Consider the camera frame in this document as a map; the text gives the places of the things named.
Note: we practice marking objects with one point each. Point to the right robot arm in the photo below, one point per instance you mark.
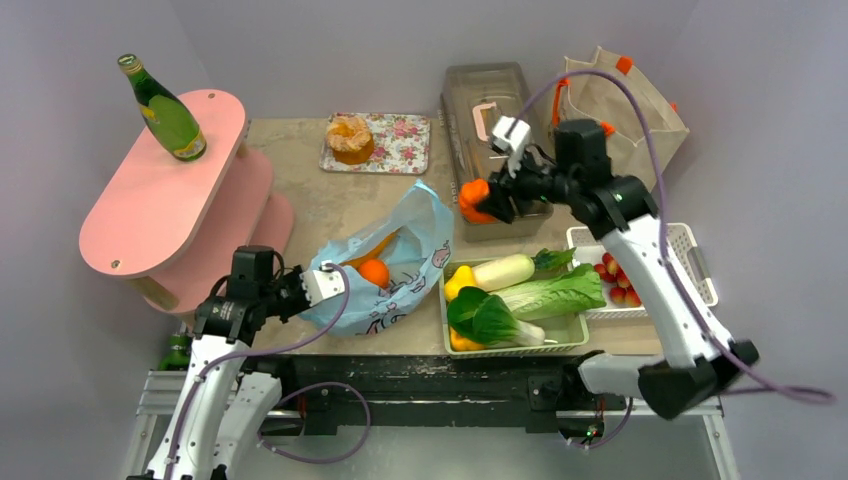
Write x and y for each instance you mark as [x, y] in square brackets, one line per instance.
[700, 359]

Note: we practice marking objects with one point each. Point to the red cherry bunch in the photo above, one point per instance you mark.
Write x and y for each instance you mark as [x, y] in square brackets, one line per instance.
[620, 289]

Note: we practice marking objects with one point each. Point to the orange fruit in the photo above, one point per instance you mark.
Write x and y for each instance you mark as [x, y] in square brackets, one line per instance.
[376, 272]

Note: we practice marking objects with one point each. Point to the floral tray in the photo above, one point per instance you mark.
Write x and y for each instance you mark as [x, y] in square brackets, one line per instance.
[401, 145]

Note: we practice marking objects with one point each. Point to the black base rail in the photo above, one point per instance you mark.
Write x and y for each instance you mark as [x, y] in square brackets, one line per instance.
[537, 394]

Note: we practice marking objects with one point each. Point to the aluminium frame rail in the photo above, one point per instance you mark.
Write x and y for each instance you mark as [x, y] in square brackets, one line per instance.
[395, 393]

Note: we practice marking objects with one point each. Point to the napa cabbage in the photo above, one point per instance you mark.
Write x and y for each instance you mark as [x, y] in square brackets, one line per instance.
[572, 292]

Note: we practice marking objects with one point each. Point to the orange mini pumpkin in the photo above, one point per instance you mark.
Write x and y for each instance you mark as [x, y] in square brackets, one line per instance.
[471, 195]

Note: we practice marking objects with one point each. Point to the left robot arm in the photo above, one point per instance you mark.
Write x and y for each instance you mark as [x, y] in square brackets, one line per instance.
[218, 358]

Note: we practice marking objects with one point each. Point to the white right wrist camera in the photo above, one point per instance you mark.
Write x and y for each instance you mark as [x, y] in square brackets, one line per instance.
[509, 137]

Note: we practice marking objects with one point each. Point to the green plastic basket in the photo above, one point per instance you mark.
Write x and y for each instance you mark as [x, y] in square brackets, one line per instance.
[563, 333]

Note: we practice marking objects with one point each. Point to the yellow bell pepper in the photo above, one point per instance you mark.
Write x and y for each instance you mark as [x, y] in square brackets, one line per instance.
[462, 344]
[462, 277]

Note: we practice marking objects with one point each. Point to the green bottle under table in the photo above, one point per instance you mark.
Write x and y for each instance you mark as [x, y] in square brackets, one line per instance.
[178, 355]

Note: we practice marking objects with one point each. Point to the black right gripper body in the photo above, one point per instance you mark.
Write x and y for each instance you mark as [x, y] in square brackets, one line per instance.
[504, 195]

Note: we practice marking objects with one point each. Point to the white daikon radish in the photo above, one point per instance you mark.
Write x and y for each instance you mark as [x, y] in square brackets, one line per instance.
[513, 269]

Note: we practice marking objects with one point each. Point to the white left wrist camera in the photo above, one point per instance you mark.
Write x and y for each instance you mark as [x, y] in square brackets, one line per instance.
[322, 284]

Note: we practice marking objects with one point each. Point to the blue printed plastic bag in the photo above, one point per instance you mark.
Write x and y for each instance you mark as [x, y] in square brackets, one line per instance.
[416, 259]

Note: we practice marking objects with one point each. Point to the grey transparent lidded box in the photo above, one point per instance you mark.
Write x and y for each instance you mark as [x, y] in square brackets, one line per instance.
[473, 99]

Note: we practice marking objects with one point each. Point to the orange bundt cake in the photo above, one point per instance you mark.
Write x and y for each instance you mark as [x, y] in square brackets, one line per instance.
[350, 139]

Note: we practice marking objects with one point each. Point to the bread baguette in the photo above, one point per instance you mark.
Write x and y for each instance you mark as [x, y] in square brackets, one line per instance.
[373, 253]

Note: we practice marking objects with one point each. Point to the green glass bottle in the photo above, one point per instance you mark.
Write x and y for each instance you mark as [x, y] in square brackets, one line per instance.
[170, 122]

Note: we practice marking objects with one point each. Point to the green bok choy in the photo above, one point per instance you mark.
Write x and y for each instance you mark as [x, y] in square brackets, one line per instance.
[486, 319]

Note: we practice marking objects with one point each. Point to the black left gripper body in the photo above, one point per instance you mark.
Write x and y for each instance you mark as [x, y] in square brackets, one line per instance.
[285, 295]

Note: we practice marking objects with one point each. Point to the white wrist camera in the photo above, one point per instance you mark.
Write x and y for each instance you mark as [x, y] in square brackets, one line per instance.
[322, 284]
[509, 137]

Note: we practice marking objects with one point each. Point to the pink two-tier shelf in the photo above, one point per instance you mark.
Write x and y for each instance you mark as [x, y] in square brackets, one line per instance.
[169, 228]

